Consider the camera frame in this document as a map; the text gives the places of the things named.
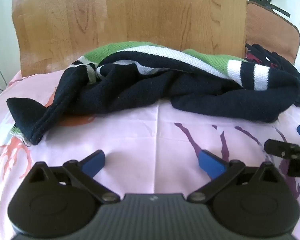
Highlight navy green white knit sweater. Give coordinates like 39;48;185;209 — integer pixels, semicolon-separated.
6;41;300;146

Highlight black strap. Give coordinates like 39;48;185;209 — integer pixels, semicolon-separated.
250;0;290;18

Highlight pink printed bedsheet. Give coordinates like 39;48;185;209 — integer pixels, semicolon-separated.
0;69;300;240

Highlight dark clothes with red pattern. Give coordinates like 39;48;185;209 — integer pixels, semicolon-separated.
244;43;300;109

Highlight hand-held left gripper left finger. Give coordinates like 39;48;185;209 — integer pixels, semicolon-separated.
22;149;121;203

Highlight brown chair cushion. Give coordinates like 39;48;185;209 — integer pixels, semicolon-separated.
246;1;300;64

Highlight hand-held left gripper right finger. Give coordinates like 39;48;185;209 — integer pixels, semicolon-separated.
189;149;281;203

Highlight wooden headboard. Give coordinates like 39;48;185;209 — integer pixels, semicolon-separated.
12;0;248;77

